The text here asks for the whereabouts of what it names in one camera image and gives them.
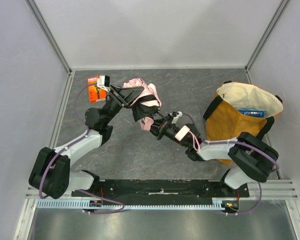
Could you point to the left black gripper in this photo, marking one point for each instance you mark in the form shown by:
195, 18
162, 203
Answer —
117, 96

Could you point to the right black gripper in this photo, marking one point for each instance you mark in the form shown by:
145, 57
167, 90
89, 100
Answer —
161, 127

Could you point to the pink folding umbrella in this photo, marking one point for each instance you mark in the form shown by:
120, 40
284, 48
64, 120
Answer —
148, 104

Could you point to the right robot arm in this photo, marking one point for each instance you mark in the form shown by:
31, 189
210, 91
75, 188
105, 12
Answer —
254, 160

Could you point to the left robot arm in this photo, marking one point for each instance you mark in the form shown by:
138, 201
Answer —
51, 174

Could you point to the orange Gillette razor box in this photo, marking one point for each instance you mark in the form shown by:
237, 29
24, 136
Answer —
95, 94

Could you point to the orange canvas tote bag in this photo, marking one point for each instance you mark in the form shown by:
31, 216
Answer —
224, 121

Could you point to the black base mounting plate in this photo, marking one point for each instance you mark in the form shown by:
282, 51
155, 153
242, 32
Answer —
165, 191

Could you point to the blue Harry's razor box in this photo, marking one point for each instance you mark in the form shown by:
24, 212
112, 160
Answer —
251, 111

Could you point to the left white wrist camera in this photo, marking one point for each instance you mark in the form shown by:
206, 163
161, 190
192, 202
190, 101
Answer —
103, 82

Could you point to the white slotted cable duct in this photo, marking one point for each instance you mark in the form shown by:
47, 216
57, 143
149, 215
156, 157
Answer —
91, 204

